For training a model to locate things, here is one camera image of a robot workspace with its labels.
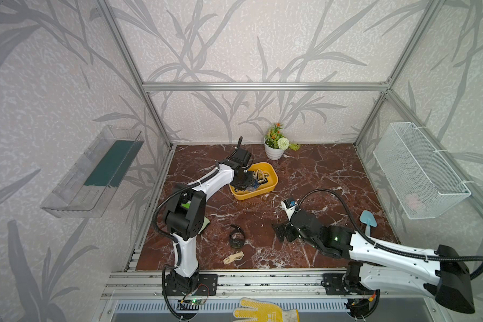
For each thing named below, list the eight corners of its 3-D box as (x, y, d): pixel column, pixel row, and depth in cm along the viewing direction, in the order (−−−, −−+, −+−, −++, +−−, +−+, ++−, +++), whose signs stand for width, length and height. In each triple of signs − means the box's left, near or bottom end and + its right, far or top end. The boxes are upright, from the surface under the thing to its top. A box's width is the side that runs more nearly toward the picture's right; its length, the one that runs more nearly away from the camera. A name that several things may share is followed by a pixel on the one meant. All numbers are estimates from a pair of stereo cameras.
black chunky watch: (229, 248, 85) (228, 245, 81) (231, 227, 90) (230, 224, 87) (244, 248, 85) (244, 245, 81) (245, 227, 90) (245, 224, 87)
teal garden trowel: (366, 236, 88) (368, 234, 86) (357, 212, 95) (359, 210, 93) (379, 236, 88) (382, 234, 86) (369, 212, 95) (372, 210, 93)
